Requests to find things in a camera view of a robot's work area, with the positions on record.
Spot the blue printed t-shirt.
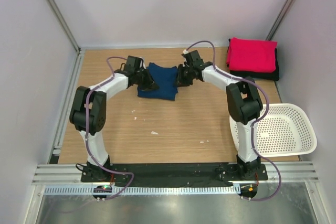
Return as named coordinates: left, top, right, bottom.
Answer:
left=138, top=62, right=178, bottom=101

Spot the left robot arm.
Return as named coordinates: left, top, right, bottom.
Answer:
left=69, top=56, right=159, bottom=182

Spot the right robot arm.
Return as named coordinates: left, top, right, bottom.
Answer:
left=175, top=50, right=263, bottom=180

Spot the folded pink t-shirt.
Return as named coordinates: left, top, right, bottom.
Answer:
left=226, top=37, right=278, bottom=73

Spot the folded black t-shirt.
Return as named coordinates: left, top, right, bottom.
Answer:
left=229, top=48, right=280, bottom=81

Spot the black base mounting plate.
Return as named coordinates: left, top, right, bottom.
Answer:
left=81, top=163, right=268, bottom=188

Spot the white perforated plastic basket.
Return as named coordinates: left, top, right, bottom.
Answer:
left=229, top=103, right=317, bottom=162

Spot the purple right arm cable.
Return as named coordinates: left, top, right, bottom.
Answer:
left=183, top=40, right=283, bottom=202

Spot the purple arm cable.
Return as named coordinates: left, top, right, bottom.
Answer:
left=83, top=56, right=135, bottom=199
left=183, top=40, right=283, bottom=202

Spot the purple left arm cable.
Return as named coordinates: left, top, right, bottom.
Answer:
left=83, top=56, right=135, bottom=199

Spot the white slotted cable duct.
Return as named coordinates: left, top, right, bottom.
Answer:
left=44, top=185, right=240, bottom=196

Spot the aluminium rail frame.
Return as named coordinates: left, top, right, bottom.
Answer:
left=31, top=161, right=319, bottom=185

